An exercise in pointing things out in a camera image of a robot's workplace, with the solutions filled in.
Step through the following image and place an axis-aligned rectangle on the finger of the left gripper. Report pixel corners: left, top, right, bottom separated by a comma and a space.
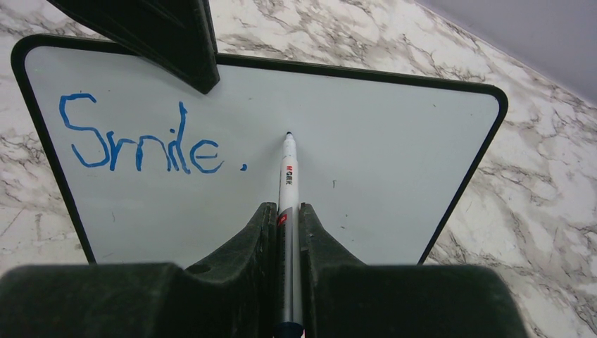
52, 0, 220, 94

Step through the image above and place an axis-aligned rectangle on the black framed whiteboard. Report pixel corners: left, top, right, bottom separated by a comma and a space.
11, 35, 508, 267

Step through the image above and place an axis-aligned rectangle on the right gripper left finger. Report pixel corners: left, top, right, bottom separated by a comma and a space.
1, 203, 277, 337

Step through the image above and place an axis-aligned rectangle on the white marker pen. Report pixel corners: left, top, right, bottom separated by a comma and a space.
273, 132, 304, 337

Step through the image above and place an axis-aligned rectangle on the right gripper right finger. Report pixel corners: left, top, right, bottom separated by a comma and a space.
299, 204, 527, 337

